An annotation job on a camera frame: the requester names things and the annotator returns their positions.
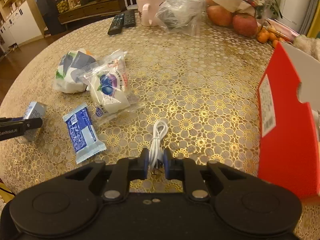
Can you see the blue white snack packet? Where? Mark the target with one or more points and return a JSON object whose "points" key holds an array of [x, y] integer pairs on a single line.
{"points": [[82, 134]]}

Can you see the clear bag grey object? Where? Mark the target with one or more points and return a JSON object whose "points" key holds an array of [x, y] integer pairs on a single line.
{"points": [[180, 16]]}

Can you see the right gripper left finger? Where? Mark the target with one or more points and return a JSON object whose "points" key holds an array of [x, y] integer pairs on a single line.
{"points": [[122, 173]]}

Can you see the pile of tangerines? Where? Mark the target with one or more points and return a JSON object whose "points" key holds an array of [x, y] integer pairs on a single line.
{"points": [[264, 36]]}

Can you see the pink mug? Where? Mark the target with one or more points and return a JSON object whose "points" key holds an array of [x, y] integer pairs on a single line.
{"points": [[147, 10]]}

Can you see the small white green carton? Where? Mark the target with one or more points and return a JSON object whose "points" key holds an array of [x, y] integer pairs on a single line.
{"points": [[34, 114]]}

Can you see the white grey tissue pack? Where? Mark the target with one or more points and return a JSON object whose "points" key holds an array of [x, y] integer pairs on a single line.
{"points": [[66, 79]]}

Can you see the red apple left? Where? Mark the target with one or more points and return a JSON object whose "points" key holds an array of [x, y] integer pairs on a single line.
{"points": [[218, 15]]}

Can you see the black remote right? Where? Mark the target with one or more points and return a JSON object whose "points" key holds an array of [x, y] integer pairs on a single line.
{"points": [[129, 19]]}

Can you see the beige cloth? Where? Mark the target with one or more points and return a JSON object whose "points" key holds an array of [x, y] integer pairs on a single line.
{"points": [[311, 46]]}

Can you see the black remote left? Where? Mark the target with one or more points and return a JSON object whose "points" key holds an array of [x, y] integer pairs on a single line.
{"points": [[116, 25]]}

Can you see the black remote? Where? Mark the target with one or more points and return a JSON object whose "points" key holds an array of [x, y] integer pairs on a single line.
{"points": [[129, 19], [116, 25]]}

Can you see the white wifi router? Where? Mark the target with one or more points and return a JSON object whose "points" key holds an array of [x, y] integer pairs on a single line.
{"points": [[129, 3]]}

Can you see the red white cardboard box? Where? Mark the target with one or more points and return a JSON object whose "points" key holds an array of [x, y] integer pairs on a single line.
{"points": [[288, 95]]}

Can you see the red apple right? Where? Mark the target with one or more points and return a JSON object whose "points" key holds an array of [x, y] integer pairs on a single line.
{"points": [[245, 25]]}

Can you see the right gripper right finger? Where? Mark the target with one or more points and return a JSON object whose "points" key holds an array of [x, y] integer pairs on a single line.
{"points": [[189, 173]]}

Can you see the clear wrapped blueberry bun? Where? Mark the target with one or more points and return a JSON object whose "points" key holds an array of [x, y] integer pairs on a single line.
{"points": [[109, 87]]}

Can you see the red apple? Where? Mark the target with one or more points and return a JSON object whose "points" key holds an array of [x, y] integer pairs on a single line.
{"points": [[245, 25], [218, 15]]}

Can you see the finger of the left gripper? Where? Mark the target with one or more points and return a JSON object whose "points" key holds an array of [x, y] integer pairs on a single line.
{"points": [[12, 127]]}

